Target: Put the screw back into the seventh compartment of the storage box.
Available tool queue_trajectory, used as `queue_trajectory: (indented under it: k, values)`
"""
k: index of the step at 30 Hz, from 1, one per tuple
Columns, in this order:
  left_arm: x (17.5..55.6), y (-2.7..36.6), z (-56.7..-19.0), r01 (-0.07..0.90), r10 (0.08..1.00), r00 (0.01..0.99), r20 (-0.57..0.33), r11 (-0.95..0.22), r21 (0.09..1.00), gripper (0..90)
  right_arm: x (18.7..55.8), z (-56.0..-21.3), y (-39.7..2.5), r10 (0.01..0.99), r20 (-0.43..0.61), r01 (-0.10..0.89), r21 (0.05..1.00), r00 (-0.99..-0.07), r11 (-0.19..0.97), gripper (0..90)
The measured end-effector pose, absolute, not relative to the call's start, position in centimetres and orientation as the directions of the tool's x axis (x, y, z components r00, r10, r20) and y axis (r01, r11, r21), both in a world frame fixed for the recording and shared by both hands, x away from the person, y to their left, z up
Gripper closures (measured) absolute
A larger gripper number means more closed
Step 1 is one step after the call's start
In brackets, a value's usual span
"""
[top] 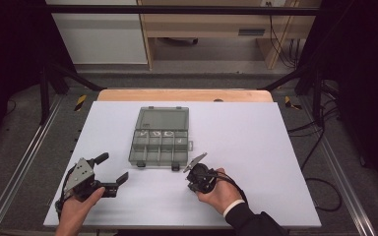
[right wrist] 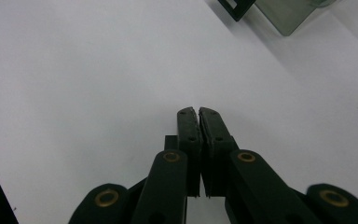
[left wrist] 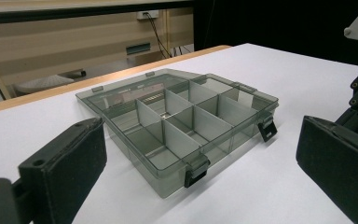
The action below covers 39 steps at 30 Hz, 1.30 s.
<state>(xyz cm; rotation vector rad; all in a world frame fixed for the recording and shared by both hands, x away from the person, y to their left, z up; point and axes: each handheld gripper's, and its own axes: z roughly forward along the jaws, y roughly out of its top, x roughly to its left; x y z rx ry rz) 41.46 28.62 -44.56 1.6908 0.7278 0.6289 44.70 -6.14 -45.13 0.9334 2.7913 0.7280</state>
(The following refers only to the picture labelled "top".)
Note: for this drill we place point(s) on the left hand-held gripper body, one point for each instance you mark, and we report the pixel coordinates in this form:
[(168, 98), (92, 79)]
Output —
[(80, 178)]

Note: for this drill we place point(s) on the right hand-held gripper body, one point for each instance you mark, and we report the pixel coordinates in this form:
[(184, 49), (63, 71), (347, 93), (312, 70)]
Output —
[(201, 177)]

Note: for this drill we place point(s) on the grey transparent organizer box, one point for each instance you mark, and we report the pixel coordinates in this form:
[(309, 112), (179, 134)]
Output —
[(160, 137)]

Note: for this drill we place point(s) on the person's right hand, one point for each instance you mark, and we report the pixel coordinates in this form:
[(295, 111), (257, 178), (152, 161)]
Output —
[(224, 195)]

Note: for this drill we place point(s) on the person's left hand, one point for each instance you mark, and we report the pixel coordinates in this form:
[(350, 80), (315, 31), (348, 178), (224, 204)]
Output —
[(75, 211)]

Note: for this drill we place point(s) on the left yellow clamp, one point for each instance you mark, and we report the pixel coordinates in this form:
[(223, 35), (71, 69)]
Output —
[(80, 102)]

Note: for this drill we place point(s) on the yellow clamp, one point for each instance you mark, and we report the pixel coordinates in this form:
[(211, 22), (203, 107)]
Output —
[(290, 103), (80, 102)]

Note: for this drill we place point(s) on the white board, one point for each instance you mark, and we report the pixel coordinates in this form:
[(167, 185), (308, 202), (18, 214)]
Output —
[(262, 150)]

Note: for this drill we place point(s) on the black metal stand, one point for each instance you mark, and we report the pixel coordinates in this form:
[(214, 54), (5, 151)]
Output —
[(316, 95), (44, 95)]

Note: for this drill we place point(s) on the wooden table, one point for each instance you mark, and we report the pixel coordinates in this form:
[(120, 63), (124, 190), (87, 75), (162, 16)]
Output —
[(177, 95)]

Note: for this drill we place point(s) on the right yellow clamp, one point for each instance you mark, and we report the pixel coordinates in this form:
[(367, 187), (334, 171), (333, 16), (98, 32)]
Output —
[(290, 103)]

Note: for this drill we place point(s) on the white cabinet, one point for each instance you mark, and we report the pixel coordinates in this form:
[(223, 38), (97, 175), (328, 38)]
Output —
[(101, 36)]

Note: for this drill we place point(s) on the light wooden desk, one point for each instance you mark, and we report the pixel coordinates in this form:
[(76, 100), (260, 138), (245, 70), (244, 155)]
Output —
[(210, 24)]

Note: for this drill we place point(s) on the black metal crossbar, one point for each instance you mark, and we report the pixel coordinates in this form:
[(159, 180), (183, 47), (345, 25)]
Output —
[(177, 10)]

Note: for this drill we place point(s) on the aluminium floor rail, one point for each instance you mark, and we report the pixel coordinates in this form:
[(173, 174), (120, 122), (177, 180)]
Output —
[(19, 167), (344, 183)]

